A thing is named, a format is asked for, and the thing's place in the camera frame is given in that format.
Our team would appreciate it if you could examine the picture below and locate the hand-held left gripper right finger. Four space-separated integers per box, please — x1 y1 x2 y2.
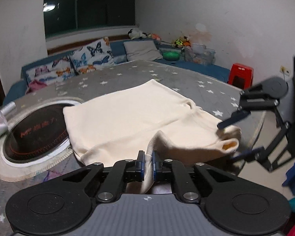
152 150 236 203

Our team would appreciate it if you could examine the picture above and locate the pink cloth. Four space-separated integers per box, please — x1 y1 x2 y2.
27 80 48 94

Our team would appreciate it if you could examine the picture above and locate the blue sofa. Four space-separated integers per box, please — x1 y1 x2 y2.
2 38 231 106

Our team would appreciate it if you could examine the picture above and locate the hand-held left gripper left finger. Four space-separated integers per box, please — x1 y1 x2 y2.
60 150 146 203

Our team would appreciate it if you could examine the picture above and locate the black and white plush toy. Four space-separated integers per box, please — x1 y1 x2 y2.
128 28 144 40

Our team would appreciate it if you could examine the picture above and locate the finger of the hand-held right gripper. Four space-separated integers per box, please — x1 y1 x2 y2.
230 123 292 172
217 82 292 130

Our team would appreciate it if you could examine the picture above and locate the pink and orange plush toy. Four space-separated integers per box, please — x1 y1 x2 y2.
147 32 163 41

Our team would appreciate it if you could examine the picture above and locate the clear plastic storage box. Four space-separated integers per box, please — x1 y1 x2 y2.
184 44 215 65

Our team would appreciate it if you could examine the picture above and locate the wide butterfly print pillow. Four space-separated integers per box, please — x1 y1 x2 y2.
25 58 75 87

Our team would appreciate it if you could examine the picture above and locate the square butterfly print pillow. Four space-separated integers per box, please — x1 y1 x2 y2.
70 37 116 74

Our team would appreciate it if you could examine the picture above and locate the brown wooden wall panel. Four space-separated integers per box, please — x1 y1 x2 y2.
47 36 128 56

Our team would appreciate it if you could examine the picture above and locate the round black induction cooktop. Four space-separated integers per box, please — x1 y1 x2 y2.
1 98 85 164

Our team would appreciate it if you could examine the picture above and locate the green-framed window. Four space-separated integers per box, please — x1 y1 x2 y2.
43 0 140 40

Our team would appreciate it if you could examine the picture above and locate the cream sweater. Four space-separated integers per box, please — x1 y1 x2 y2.
63 79 242 194

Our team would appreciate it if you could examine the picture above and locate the green bowl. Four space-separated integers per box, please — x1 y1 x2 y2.
162 51 181 61

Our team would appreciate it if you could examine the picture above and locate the red plastic stool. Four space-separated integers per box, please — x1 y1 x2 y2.
227 63 254 90

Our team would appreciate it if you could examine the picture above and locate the grey pillow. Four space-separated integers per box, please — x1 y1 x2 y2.
124 40 164 62

